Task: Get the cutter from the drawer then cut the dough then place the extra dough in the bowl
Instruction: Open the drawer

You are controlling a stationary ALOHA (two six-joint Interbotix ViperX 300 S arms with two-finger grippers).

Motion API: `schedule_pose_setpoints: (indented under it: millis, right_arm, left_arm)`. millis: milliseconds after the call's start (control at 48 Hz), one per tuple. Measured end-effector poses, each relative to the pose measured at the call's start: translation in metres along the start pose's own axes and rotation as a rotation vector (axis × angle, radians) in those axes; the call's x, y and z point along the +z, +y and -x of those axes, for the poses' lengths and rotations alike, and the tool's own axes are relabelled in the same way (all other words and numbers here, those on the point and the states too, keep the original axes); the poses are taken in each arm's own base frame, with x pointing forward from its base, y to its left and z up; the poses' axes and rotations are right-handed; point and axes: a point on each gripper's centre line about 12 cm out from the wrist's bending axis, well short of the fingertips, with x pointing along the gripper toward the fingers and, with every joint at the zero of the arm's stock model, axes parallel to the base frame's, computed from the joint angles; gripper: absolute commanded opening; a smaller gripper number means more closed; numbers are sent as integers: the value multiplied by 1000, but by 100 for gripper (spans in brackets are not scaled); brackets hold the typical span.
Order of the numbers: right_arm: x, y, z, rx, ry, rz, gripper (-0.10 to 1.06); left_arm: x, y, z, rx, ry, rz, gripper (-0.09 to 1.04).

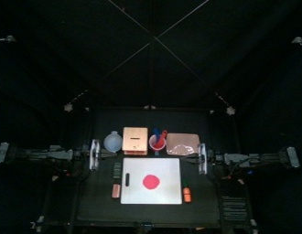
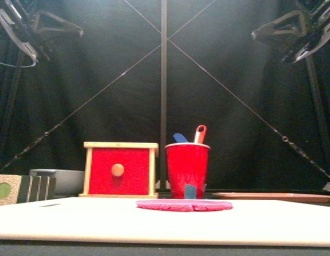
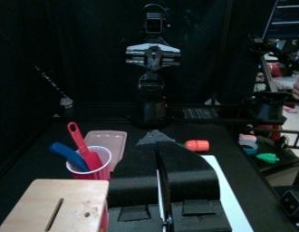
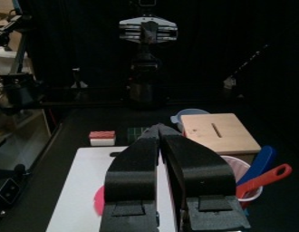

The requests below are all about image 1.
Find red toy utensil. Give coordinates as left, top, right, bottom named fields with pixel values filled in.
left=156, top=130, right=169, bottom=146

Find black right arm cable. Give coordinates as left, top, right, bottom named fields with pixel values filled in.
left=222, top=157, right=249, bottom=181

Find small wooden drawer box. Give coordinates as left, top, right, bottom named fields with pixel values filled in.
left=121, top=126, right=150, bottom=156

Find orange toy carrot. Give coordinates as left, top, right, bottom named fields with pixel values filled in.
left=181, top=181, right=193, bottom=204

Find dark green block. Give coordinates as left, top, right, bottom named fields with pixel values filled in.
left=111, top=162, right=122, bottom=180

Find pink rectangular block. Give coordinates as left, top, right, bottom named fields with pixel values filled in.
left=110, top=183, right=121, bottom=199

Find white cutting board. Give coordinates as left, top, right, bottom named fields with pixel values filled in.
left=119, top=156, right=184, bottom=206

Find thin diagonal frame strap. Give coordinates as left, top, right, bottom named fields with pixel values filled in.
left=106, top=0, right=236, bottom=112
left=66, top=0, right=209, bottom=107

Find pale blue bowl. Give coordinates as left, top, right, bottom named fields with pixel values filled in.
left=102, top=130, right=123, bottom=154

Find blue toy utensil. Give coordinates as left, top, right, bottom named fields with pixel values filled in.
left=152, top=127, right=161, bottom=144

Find red flat dough disc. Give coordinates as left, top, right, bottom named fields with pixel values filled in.
left=141, top=174, right=161, bottom=191

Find red cup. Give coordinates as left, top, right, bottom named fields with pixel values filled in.
left=147, top=133, right=168, bottom=152

